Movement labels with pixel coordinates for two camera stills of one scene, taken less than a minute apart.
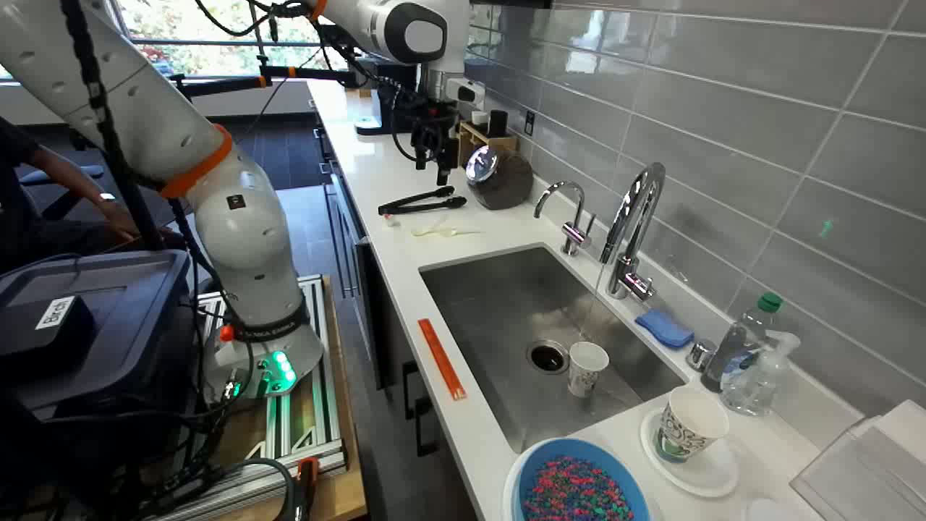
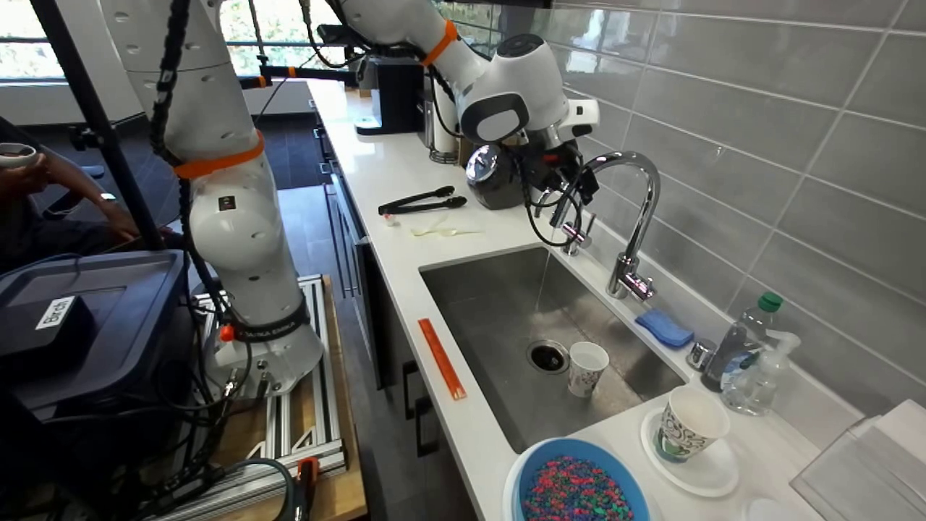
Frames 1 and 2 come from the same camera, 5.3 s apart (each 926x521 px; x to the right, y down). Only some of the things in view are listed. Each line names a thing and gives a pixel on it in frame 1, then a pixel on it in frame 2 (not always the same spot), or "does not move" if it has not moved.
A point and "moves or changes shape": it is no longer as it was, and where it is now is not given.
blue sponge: (669, 332) does not move
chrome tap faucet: (629, 229) moves or changes shape
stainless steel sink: (515, 323) does not move
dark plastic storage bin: (98, 342) does not move
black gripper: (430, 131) → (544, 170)
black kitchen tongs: (402, 203) does not move
